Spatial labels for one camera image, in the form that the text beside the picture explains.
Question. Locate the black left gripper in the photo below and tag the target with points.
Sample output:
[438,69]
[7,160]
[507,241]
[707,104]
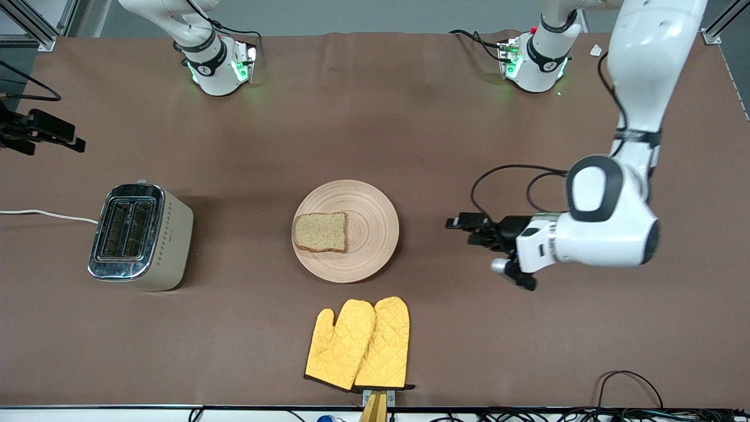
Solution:
[511,228]

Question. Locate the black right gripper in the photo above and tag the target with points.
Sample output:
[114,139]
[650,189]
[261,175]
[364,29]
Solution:
[17,132]

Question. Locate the round wooden plate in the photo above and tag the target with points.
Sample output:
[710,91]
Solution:
[369,228]

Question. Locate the brown toast slice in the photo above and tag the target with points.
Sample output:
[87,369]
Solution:
[319,231]

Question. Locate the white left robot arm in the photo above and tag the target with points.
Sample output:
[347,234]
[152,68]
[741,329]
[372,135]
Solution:
[603,234]

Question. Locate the yellow quilted oven mitt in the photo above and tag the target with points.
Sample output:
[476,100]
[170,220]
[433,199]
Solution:
[337,351]
[389,340]

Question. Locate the chrome and cream toaster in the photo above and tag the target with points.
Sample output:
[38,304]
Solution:
[170,246]

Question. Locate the white paper scrap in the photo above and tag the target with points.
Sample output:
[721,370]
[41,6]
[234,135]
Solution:
[596,51]

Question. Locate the aluminium frame profile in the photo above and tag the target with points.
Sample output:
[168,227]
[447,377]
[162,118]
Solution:
[47,41]
[712,36]

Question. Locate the small metal bracket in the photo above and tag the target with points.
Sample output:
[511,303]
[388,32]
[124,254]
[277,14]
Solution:
[391,397]

